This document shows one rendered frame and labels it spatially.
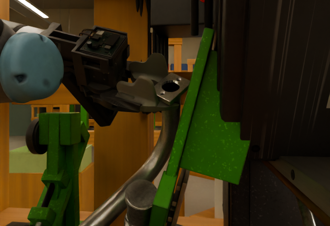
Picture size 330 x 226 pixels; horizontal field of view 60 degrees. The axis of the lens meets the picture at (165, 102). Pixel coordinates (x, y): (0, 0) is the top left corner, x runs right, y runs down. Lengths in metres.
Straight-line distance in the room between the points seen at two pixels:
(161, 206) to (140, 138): 0.42
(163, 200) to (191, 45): 10.31
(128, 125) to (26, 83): 0.43
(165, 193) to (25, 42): 0.21
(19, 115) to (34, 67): 11.30
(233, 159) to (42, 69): 0.23
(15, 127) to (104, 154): 11.00
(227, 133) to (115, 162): 0.45
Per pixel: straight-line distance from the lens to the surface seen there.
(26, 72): 0.32
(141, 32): 0.73
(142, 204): 0.34
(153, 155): 0.48
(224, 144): 0.33
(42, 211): 0.59
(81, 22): 11.16
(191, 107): 0.32
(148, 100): 0.40
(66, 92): 0.87
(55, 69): 0.35
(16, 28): 0.49
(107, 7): 0.77
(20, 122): 11.62
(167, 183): 0.32
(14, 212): 0.96
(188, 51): 10.52
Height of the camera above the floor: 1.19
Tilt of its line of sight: level
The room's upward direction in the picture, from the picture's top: straight up
